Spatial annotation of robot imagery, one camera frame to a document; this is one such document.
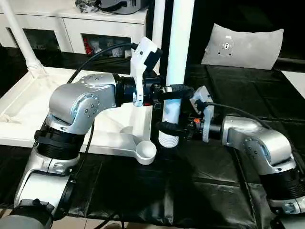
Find white plastic table top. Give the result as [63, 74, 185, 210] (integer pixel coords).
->
[0, 66, 158, 166]

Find grey round bag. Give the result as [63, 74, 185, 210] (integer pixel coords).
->
[99, 0, 148, 15]

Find black floor mat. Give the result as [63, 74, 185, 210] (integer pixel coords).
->
[0, 45, 305, 229]

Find white plastic table leg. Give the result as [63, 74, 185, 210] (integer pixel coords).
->
[0, 0, 47, 77]
[152, 0, 165, 75]
[158, 0, 195, 148]

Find white glass-door cabinet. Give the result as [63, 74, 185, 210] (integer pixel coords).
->
[0, 0, 150, 59]

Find grey printed cushion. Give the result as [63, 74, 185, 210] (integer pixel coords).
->
[201, 23, 285, 70]

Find white flat panel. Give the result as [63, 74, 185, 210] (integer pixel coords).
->
[285, 70, 305, 100]

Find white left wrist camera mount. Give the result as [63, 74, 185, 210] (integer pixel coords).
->
[130, 37, 164, 107]

